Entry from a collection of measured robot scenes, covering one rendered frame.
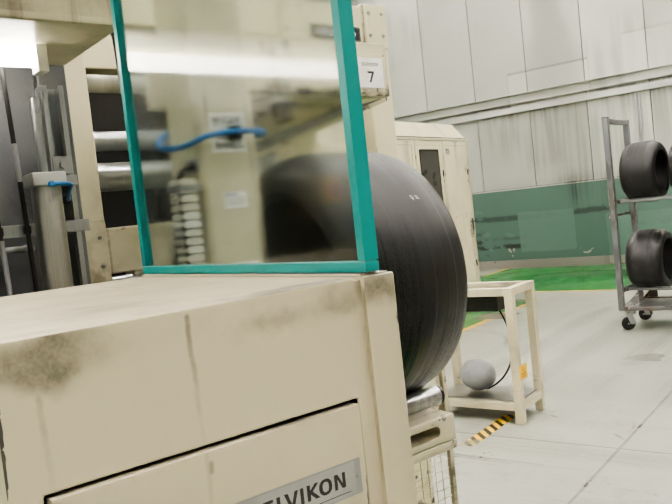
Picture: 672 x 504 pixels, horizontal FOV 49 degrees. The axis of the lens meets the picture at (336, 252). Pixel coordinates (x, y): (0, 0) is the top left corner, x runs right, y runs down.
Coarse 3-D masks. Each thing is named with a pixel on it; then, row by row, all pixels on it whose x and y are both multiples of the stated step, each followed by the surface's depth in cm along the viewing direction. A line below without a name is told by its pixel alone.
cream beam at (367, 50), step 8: (360, 48) 198; (368, 48) 200; (376, 48) 202; (384, 48) 203; (360, 56) 198; (368, 56) 199; (376, 56) 201; (384, 56) 203; (384, 64) 203; (384, 72) 203; (384, 80) 203; (368, 88) 199; (376, 88) 201; (384, 88) 203; (368, 96) 200; (376, 96) 202; (384, 96) 203
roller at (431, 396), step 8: (416, 392) 163; (424, 392) 163; (432, 392) 164; (440, 392) 165; (408, 400) 160; (416, 400) 161; (424, 400) 162; (432, 400) 164; (440, 400) 165; (408, 408) 159; (416, 408) 161; (424, 408) 163
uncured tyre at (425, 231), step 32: (384, 160) 160; (384, 192) 148; (384, 224) 143; (416, 224) 147; (448, 224) 153; (384, 256) 141; (416, 256) 145; (448, 256) 150; (416, 288) 144; (448, 288) 149; (416, 320) 145; (448, 320) 151; (416, 352) 148; (448, 352) 156; (416, 384) 159
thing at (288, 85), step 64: (128, 0) 112; (192, 0) 97; (256, 0) 85; (320, 0) 76; (128, 64) 114; (192, 64) 99; (256, 64) 87; (320, 64) 77; (128, 128) 116; (192, 128) 101; (256, 128) 88; (320, 128) 79; (192, 192) 103; (256, 192) 90; (320, 192) 80; (192, 256) 105; (256, 256) 92; (320, 256) 81
